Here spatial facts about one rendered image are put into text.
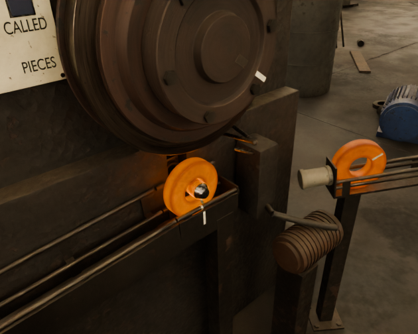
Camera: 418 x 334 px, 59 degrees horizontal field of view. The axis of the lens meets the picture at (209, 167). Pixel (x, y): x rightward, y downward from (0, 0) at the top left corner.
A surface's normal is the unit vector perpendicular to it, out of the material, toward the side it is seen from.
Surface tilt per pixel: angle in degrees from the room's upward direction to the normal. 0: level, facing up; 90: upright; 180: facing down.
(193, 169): 90
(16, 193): 0
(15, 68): 90
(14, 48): 90
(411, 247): 0
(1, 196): 0
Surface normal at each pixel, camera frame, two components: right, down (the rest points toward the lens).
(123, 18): -0.36, 0.16
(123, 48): -0.40, 0.40
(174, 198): 0.67, 0.37
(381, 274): -0.03, -0.85
